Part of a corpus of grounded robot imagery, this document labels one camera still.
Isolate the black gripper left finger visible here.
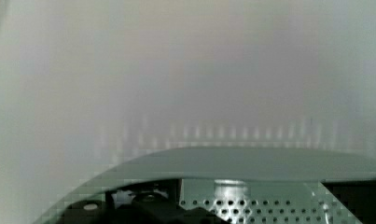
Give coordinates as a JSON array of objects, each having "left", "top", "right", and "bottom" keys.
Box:
[{"left": 63, "top": 179, "right": 228, "bottom": 224}]

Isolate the mint green oval strainer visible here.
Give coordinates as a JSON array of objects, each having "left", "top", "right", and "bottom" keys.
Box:
[{"left": 34, "top": 147, "right": 376, "bottom": 224}]

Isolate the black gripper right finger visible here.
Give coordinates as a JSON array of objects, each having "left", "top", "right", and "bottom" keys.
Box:
[{"left": 324, "top": 179, "right": 376, "bottom": 224}]

